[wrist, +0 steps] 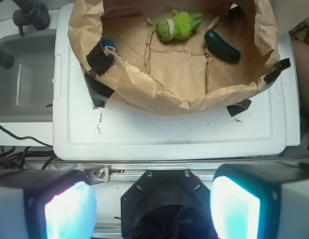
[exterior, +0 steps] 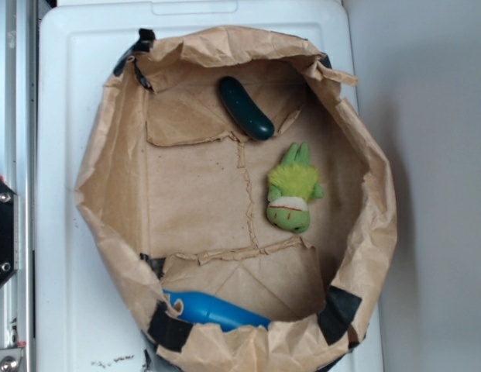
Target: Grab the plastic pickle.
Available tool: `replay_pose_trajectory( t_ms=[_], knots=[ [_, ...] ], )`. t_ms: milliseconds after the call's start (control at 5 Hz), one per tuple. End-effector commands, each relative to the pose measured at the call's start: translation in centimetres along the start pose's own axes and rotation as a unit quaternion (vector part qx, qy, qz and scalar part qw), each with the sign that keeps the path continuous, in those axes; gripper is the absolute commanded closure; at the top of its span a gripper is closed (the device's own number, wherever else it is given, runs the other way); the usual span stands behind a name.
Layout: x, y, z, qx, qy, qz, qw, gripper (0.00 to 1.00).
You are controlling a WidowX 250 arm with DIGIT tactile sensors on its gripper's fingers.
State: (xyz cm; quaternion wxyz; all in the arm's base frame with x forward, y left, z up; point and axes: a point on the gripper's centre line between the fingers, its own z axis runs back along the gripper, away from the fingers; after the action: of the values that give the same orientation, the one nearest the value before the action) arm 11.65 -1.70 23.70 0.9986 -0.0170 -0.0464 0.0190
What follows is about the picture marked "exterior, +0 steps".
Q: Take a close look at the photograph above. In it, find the white plastic bin lid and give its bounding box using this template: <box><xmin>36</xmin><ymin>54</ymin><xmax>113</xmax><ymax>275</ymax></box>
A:
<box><xmin>36</xmin><ymin>1</ymin><xmax>383</xmax><ymax>371</ymax></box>

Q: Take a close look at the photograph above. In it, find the aluminium frame rail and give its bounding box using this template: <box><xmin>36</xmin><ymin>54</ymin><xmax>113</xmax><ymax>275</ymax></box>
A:
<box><xmin>0</xmin><ymin>1</ymin><xmax>37</xmax><ymax>371</ymax></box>

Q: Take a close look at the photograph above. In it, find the dark green plastic pickle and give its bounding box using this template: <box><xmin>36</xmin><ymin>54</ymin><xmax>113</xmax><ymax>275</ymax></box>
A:
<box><xmin>218</xmin><ymin>76</ymin><xmax>275</xmax><ymax>140</ymax></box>

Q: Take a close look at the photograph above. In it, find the black metal bracket plate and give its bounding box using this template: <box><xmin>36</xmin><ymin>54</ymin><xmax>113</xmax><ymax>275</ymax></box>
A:
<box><xmin>0</xmin><ymin>178</ymin><xmax>18</xmax><ymax>289</ymax></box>

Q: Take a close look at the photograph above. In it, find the blue plastic bottle toy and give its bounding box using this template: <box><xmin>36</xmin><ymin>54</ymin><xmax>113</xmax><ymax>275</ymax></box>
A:
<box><xmin>163</xmin><ymin>290</ymin><xmax>271</xmax><ymax>332</ymax></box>

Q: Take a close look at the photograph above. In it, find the brown paper bag bin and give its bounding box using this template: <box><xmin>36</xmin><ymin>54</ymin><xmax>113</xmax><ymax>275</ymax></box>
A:
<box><xmin>75</xmin><ymin>26</ymin><xmax>397</xmax><ymax>371</ymax></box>

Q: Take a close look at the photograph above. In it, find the green plush frog toy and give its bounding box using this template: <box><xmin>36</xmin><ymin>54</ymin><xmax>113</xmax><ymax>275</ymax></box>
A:
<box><xmin>266</xmin><ymin>143</ymin><xmax>324</xmax><ymax>233</ymax></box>

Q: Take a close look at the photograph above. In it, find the silver corner bracket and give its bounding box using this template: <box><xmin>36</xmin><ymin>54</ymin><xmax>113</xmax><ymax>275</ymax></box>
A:
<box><xmin>0</xmin><ymin>347</ymin><xmax>24</xmax><ymax>372</ymax></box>

